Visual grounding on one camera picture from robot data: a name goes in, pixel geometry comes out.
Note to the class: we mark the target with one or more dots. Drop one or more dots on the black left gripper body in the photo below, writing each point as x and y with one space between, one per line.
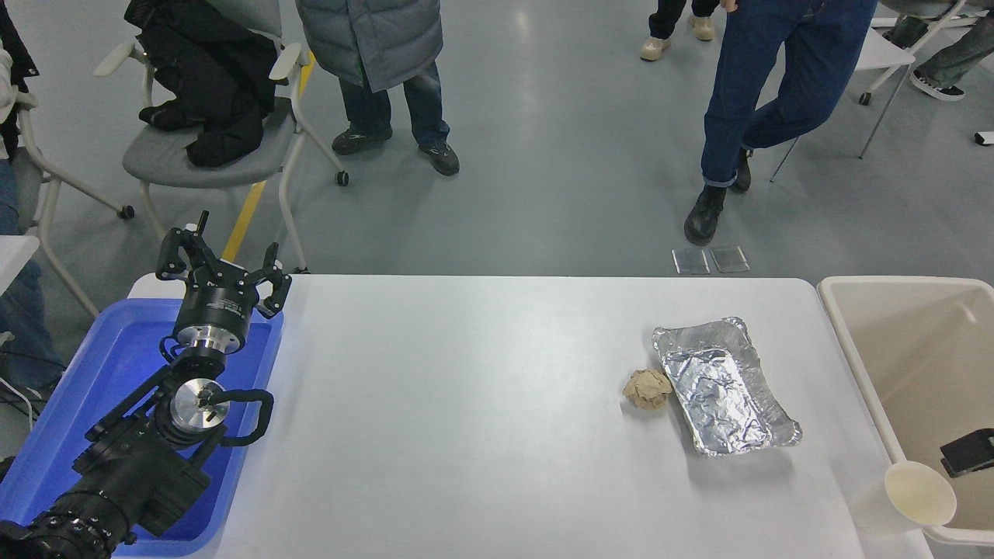
220 303

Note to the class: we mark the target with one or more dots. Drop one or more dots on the white paper cup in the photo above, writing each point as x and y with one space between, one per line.
920 493

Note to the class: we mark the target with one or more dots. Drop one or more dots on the large pale bin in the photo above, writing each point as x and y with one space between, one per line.
916 365

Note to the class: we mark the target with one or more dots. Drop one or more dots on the blue plastic tray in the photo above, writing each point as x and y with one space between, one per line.
85 388

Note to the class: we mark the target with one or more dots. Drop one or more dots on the black clothing pile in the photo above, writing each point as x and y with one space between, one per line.
210 78

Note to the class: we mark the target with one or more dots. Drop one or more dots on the small white table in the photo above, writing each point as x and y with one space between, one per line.
15 256

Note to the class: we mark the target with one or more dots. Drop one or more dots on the silver foil tray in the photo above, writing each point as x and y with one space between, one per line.
726 388

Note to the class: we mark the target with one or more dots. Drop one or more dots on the person in dark shoes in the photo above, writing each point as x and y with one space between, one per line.
373 39

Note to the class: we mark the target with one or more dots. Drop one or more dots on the clear floor plate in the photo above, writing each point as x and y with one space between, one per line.
730 259
691 262

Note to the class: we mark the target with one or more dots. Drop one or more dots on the small white floor object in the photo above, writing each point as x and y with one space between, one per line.
985 139

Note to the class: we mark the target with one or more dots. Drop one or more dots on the crumpled tan paper ball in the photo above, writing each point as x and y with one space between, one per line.
648 388

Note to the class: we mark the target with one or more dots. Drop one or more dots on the person in striped sneakers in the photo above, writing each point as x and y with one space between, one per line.
947 62

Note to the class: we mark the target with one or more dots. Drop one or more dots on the person in blue jeans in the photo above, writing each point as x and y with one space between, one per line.
776 78

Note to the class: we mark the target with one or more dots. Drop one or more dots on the person in tan shoes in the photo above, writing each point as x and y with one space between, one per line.
675 23

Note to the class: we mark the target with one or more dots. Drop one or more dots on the grey seat white frame chair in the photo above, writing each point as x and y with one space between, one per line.
163 159

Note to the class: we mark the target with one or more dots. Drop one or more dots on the white frame wheeled chair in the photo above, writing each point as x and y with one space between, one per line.
50 186

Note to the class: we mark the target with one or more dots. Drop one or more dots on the white chair frame with caster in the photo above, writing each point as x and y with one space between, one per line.
893 70

